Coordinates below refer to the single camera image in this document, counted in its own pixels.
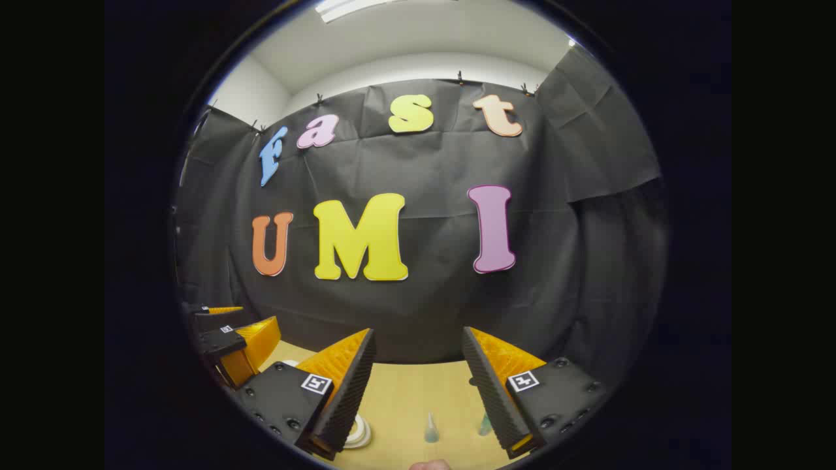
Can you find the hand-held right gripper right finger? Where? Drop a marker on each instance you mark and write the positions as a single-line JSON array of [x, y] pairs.
[[493, 398]]

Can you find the white cream jar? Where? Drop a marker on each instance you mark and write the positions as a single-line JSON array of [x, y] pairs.
[[360, 434]]

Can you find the clear teal skincare tube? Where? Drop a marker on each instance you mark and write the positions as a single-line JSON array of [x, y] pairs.
[[431, 432]]

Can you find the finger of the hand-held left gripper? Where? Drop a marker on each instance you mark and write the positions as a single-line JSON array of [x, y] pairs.
[[215, 343], [219, 320]]

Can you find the blue skincare bottle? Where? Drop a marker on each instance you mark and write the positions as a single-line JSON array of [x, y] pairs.
[[484, 427]]

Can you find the ceiling light panel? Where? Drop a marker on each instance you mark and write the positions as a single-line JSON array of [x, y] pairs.
[[346, 8]]

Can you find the black backdrop cloth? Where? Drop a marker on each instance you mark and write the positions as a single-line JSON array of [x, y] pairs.
[[444, 307]]

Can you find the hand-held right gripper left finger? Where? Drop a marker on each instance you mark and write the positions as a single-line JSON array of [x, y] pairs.
[[349, 398]]

